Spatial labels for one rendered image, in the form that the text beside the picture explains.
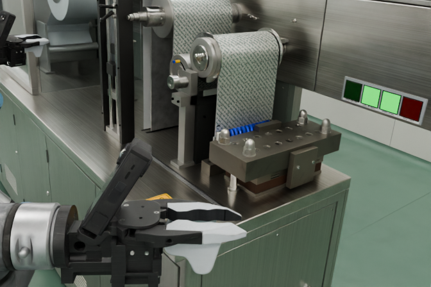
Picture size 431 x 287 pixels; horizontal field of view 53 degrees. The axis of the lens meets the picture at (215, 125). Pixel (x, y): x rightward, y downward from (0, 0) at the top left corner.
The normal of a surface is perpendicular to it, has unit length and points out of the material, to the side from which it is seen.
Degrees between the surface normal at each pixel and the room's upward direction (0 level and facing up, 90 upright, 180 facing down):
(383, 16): 90
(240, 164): 90
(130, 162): 81
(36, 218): 24
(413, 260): 0
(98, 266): 82
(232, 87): 90
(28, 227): 41
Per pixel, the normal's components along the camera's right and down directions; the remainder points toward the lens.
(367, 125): -0.79, 0.18
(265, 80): 0.61, 0.32
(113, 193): 0.13, 0.22
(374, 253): 0.05, -0.93
